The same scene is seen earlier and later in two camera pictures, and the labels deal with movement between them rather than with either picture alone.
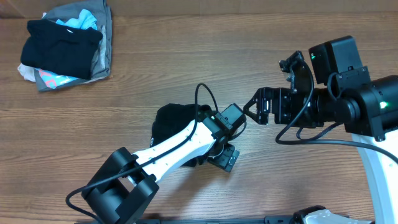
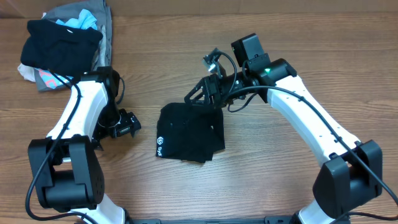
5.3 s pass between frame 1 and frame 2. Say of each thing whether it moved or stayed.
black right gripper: moved
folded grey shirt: stayed
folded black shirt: stayed
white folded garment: stayed
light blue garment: stayed
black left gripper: moved
